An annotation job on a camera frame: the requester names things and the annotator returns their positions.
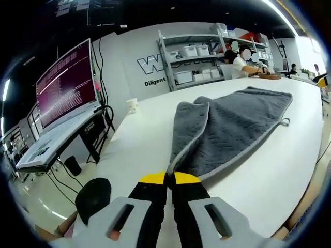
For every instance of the grey towel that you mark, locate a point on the grey towel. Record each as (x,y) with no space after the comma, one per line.
(232,121)

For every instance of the black boom stand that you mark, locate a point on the black boom stand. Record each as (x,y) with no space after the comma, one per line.
(283,47)

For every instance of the group of white storage boxes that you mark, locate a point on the group of white storage boxes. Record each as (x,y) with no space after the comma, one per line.
(190,51)

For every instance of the pink hanging object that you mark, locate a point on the pink hanging object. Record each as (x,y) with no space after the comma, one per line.
(97,86)

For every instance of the black round stool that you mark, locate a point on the black round stool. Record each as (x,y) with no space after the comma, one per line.
(93,199)

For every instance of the white chair back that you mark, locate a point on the white chair back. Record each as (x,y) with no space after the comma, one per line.
(226,72)

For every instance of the black laptop stand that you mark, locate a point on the black laptop stand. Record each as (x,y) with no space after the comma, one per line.
(90,126)

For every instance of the white paper cup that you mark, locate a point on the white paper cup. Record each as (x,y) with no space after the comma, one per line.
(132,106)

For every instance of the dark wall screen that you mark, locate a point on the dark wall screen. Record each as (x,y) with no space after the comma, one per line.
(101,13)

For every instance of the ceiling light strip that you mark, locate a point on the ceiling light strip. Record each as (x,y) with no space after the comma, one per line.
(283,15)

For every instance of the wooden tray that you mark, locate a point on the wooden tray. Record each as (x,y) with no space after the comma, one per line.
(270,76)

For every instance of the grey metal shelf rack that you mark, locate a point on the grey metal shelf rack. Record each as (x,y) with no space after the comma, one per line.
(191,36)

